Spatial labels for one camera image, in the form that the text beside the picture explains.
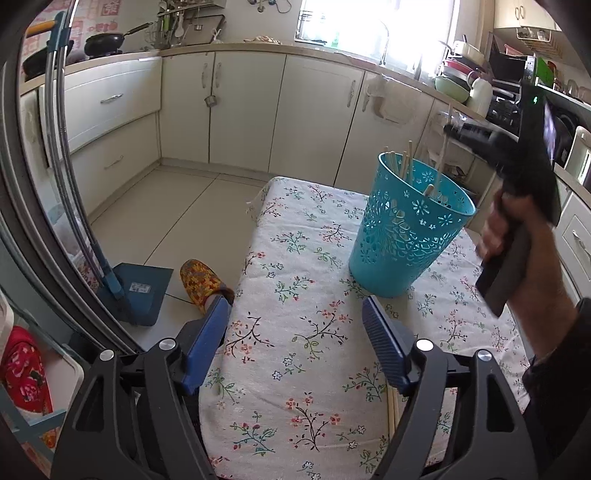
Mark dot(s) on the stack of dishes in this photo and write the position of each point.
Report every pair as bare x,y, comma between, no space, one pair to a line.
461,64

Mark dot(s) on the cream kitchen base cabinets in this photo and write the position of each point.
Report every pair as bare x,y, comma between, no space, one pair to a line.
286,110

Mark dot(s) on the bright kitchen window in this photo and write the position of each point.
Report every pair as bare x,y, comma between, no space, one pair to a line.
369,27

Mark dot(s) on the clear plastic bag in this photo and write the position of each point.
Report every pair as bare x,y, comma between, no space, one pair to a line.
69,230

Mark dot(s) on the bunch of pale chopsticks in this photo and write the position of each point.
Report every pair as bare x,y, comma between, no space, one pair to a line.
405,161

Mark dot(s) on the small hanging metal cup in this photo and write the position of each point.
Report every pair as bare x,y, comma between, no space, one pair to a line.
211,100

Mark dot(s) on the metal utensil rack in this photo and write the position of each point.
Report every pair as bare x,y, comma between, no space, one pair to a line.
184,23

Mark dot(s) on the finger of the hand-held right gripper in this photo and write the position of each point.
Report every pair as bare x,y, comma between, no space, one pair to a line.
471,136

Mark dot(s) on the green bowl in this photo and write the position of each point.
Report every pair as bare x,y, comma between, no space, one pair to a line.
450,90

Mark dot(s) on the black kitchen appliance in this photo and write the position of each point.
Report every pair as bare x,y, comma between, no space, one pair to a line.
508,92

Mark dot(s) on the white plastic container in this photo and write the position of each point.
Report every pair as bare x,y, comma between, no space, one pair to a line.
62,383

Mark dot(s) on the cream upper cabinet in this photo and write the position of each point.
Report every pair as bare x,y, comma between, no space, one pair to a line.
521,11

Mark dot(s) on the yellow floral slipper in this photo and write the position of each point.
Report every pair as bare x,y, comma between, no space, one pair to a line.
198,279

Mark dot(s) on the metal kitchen faucet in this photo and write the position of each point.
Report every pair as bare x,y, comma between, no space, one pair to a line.
385,41

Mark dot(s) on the white countertop appliance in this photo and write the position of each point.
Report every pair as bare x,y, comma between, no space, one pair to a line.
581,157

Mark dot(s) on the pink wall sticker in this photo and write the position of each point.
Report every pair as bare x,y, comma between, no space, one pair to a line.
101,14

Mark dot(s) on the floral cloth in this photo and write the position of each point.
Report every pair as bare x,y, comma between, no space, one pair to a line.
87,277

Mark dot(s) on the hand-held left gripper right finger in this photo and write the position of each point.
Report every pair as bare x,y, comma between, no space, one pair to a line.
383,341

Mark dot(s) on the black frying pan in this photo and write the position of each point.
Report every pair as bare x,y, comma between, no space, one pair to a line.
104,44

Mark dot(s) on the person's right forearm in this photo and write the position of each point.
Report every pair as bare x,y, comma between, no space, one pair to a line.
563,392

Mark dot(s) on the dark metal frame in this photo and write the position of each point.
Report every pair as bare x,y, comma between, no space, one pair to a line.
27,230

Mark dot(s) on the red floral cloth item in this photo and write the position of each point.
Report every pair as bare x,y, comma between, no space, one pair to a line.
23,369

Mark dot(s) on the white plastic wall holder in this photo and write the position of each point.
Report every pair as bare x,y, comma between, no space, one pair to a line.
392,104

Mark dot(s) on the floral tablecloth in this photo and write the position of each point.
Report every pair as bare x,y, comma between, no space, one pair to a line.
300,277

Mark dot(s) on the person's right hand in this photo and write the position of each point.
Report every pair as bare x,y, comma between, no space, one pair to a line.
549,263

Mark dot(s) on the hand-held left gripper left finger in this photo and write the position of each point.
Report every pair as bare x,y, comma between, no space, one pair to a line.
203,341

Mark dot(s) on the wooden chopstick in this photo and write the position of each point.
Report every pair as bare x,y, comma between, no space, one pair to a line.
393,410

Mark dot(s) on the dark cooking pan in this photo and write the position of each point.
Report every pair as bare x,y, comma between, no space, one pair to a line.
37,62

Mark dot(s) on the teal perforated plastic basket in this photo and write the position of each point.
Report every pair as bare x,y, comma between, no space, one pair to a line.
392,258

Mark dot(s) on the cream drawer cabinet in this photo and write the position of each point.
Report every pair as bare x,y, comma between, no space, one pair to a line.
106,129

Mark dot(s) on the white jug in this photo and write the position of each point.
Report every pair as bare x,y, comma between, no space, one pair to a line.
480,99

